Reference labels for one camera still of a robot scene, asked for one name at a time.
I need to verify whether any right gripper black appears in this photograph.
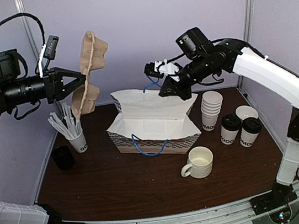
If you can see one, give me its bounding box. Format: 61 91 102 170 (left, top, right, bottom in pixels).
154 52 220 104

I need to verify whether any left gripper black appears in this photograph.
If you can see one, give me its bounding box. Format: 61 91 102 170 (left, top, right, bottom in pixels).
0 61 90 109

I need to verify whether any brown cardboard cup carrier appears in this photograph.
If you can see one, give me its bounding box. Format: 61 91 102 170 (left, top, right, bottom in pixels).
71 31 109 119

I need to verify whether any blue checkered paper bag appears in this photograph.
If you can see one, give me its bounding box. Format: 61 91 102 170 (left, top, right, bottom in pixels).
107 89 201 156

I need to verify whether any black coffee cup lid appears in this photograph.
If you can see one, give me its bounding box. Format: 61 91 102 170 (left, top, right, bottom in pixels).
242 117 262 134

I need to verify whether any white paper coffee cup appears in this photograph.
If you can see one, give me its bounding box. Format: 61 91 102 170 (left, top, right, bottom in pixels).
239 129 259 148

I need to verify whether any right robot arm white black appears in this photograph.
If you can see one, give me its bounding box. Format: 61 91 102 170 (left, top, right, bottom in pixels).
146 27 299 214

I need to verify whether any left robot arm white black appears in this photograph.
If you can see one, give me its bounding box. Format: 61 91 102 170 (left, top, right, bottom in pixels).
0 49 86 224

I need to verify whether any stack of white paper cups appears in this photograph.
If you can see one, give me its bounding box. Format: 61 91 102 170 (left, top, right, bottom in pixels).
201 91 223 131

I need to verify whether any white cup holding straws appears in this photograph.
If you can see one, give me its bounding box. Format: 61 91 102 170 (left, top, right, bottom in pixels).
68 131 88 153

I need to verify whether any small white ceramic bowl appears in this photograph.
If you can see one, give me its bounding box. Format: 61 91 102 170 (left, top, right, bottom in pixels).
235 105 259 121

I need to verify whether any stack of black lids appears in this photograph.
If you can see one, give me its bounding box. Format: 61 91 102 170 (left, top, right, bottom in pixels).
51 145 75 170

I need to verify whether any white ceramic mug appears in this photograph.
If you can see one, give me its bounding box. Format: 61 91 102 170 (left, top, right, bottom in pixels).
180 146 213 179

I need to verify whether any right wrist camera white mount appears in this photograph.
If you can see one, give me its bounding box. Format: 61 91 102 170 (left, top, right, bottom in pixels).
144 59 180 79

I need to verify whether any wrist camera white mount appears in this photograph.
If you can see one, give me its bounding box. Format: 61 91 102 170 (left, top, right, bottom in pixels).
144 59 180 79
38 35 59 78

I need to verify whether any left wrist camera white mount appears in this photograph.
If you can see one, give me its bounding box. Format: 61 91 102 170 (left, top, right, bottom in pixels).
38 35 59 78

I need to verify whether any left aluminium frame post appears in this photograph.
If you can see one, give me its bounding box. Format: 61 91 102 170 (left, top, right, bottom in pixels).
13 0 40 64

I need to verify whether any aluminium frame post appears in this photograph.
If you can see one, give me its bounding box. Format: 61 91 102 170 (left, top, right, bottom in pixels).
13 0 40 64
224 0 271 89

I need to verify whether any right aluminium frame post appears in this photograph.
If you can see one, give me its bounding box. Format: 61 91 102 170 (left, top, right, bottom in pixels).
224 0 271 89

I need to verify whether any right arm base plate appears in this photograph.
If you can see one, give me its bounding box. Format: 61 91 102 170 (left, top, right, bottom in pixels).
250 189 298 215

